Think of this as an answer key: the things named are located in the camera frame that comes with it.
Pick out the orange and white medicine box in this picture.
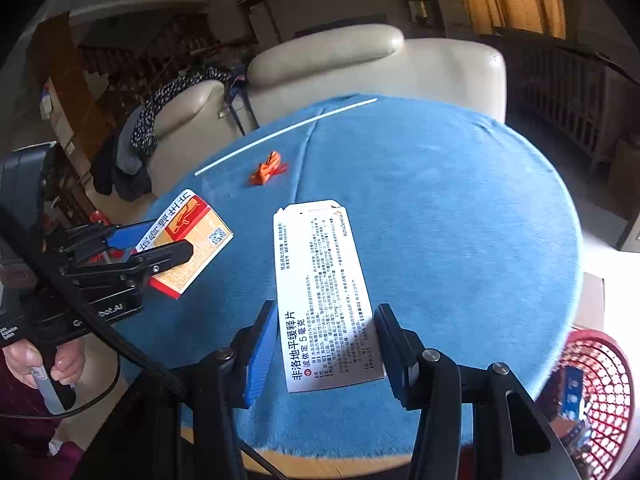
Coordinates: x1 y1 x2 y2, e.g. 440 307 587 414
135 189 235 300

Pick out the white standing air conditioner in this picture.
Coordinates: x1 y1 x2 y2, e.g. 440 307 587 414
434 0 471 38

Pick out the thin white rod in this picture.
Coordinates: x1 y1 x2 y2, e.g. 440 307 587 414
194 97 378 177

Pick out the black braided cable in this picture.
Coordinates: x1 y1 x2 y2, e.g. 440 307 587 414
0 207 188 401

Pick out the white tall cabinet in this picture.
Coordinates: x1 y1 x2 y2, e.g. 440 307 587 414
247 2 276 46

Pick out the floral dark garment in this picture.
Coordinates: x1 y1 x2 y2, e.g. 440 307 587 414
131 67 236 157

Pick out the cream leather sofa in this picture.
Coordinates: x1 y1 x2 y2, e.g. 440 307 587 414
145 24 507 196

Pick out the grey garment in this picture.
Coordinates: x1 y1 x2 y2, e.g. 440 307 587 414
116 110 151 173

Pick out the orange wrapper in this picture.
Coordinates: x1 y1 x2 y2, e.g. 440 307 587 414
249 150 290 186

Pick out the person's left hand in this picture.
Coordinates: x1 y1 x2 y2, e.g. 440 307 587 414
2 340 87 390

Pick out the red mesh basket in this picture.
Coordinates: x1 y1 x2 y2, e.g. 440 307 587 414
537 330 636 480

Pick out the wooden baby crib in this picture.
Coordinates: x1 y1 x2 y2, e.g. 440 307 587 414
480 27 640 171

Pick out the black garment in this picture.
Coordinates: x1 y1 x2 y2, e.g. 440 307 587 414
92 140 153 201

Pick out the blue tablecloth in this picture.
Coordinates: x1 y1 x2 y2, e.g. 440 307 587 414
112 92 583 453

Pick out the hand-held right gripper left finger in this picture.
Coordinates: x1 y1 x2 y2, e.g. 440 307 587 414
75 300 280 480

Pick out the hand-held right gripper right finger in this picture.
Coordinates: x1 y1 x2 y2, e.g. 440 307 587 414
372 302 583 480

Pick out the wooden staircase railing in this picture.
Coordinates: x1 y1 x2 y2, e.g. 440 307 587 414
77 12 226 126

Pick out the wall calendar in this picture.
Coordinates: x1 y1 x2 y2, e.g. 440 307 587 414
40 77 76 156

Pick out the purple bag with dark straps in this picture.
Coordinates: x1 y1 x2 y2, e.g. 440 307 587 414
227 75 261 136

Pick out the white and blue medicine box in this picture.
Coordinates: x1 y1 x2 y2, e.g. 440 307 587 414
272 199 386 393

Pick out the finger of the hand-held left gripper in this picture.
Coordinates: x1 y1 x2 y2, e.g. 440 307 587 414
72 238 196 292
65 222 153 261

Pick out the blue plastic bag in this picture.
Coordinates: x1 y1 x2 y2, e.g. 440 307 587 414
562 365 588 421

